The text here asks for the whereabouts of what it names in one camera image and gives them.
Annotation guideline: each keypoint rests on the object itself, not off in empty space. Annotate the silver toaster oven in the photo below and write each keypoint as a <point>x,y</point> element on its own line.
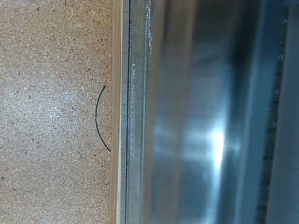
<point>187,93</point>

